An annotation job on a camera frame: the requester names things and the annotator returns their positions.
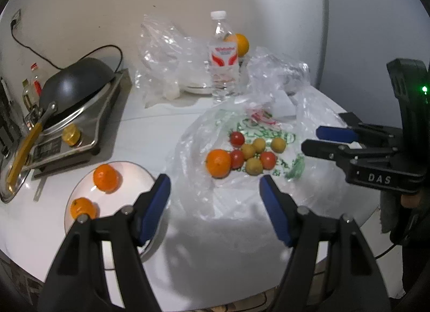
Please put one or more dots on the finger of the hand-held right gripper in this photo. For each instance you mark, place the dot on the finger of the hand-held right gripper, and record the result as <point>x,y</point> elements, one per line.
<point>336,133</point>
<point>319,150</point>

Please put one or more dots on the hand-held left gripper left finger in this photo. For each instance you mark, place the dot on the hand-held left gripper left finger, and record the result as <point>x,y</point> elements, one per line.
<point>158,204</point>

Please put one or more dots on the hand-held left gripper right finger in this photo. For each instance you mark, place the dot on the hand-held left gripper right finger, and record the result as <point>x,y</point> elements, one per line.
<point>273,207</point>

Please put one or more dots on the white round plate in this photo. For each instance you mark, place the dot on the white round plate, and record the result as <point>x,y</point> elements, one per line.
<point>134,177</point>

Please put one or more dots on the yellow cherry tomato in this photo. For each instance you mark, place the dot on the yellow cherry tomato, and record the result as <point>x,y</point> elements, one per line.
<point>248,151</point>
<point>259,145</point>
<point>278,145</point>
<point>253,166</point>

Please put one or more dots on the red cherry tomato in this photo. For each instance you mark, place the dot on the red cherry tomato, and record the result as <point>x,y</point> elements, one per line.
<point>237,159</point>
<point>237,139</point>
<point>267,160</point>

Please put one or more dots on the tangerine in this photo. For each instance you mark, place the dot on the tangerine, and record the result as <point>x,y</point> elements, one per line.
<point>106,178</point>
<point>219,163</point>
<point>82,208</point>

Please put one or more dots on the green printed plastic bag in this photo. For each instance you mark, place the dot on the green printed plastic bag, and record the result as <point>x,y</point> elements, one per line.
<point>198,137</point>

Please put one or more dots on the white paper slip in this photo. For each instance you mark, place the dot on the white paper slip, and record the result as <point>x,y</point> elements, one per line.
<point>282,103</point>

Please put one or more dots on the crumpled clear plastic bag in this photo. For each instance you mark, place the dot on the crumpled clear plastic bag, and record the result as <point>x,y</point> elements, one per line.
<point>272,70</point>

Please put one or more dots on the brass stove knob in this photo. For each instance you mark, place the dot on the brass stove knob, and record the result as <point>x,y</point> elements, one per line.
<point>71,134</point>

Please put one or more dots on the white bowl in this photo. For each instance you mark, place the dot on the white bowl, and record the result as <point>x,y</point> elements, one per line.
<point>198,89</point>

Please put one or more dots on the clear water bottle red label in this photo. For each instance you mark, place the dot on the clear water bottle red label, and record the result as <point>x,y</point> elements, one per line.
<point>223,63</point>

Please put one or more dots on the large orange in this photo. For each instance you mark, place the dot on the large orange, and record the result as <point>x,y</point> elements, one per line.
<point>241,44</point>

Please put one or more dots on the small glass seasoning bottle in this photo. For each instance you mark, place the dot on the small glass seasoning bottle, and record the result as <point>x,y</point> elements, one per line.
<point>27,96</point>

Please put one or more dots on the red capped oil bottle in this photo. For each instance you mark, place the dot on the red capped oil bottle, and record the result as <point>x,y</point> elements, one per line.
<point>36,80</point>

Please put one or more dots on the wall socket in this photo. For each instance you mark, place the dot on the wall socket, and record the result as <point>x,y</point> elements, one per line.
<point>16,16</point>

